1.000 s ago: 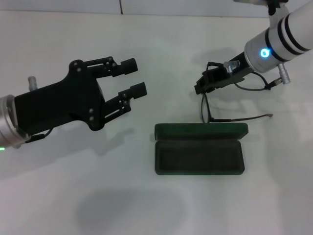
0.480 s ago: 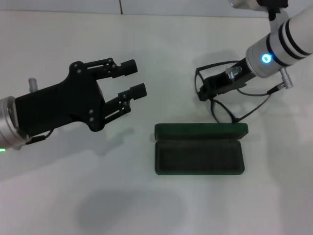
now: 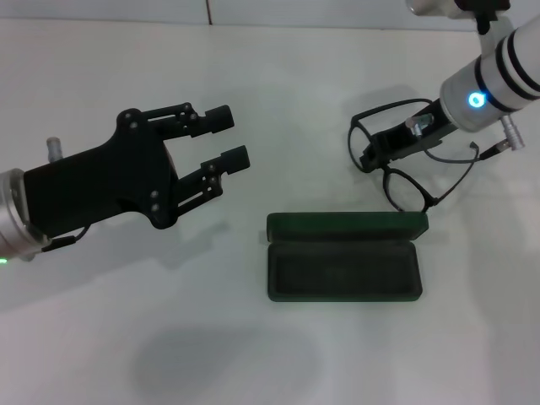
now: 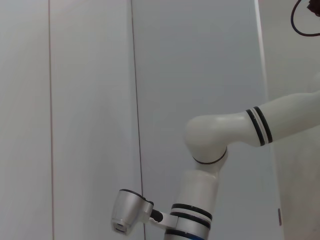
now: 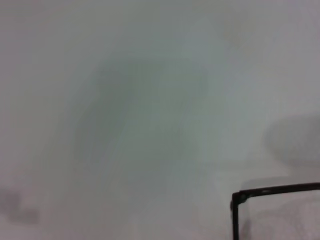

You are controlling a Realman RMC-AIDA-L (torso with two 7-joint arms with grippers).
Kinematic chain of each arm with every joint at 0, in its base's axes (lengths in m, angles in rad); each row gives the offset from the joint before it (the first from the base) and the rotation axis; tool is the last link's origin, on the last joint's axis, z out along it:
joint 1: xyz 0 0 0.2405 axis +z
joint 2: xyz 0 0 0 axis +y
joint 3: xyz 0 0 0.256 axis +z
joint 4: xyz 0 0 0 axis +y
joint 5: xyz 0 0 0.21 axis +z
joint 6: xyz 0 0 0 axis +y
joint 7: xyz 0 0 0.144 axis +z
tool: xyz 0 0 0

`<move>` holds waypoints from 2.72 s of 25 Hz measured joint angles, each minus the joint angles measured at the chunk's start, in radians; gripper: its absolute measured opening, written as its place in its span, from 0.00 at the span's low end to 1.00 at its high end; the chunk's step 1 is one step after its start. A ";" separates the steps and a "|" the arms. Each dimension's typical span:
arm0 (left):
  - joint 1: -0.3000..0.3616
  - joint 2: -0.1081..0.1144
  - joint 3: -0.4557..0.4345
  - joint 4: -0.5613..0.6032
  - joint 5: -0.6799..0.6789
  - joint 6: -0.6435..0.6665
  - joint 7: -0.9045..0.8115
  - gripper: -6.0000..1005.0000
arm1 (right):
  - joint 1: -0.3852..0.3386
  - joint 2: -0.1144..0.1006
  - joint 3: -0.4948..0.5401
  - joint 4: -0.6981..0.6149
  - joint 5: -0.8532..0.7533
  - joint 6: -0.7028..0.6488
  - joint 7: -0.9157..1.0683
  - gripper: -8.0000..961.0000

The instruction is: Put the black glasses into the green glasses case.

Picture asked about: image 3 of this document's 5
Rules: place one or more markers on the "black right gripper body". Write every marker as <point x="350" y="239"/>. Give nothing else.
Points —
<point x="436" y="122"/>

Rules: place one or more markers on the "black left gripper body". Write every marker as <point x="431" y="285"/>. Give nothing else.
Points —
<point x="97" y="185"/>

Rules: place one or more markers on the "black glasses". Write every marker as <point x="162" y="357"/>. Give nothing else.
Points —
<point x="431" y="202"/>

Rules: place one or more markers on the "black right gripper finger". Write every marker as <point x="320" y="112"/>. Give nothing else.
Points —
<point x="373" y="160"/>
<point x="390" y="136"/>

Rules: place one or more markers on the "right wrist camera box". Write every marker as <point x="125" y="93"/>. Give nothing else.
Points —
<point x="434" y="6"/>

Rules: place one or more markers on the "green glasses case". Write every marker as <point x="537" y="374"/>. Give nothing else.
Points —
<point x="346" y="274"/>

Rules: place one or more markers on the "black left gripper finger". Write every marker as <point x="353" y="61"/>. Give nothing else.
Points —
<point x="217" y="120"/>
<point x="232" y="160"/>

